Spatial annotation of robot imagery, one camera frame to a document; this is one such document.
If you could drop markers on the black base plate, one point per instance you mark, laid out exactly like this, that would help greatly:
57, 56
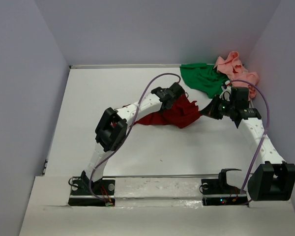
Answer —
103, 193
214, 193

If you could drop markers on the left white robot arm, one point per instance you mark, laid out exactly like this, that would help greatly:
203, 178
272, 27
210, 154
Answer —
114, 126

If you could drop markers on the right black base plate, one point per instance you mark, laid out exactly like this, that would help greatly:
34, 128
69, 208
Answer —
214, 193

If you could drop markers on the green t-shirt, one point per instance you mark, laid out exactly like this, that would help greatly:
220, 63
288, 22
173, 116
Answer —
203, 77

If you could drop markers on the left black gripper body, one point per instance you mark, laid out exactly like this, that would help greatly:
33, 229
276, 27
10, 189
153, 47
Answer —
175, 92

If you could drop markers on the pink t-shirt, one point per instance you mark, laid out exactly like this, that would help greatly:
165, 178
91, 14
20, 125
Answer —
233, 68

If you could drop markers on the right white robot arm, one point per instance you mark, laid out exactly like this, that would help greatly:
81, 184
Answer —
269, 177

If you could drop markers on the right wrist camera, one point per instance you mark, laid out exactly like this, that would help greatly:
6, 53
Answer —
226, 91

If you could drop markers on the red t-shirt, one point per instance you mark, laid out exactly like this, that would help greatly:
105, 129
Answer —
182, 113

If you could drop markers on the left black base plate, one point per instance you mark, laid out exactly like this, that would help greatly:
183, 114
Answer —
103, 193

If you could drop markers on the metal rail front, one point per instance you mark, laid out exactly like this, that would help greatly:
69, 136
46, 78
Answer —
187, 175

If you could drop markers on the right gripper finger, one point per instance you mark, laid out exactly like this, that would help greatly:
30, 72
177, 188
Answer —
214, 103
215, 114

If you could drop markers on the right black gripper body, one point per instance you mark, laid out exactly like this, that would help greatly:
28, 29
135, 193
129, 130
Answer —
214, 108

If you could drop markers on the metal rail back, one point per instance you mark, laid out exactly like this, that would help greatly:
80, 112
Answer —
116, 66

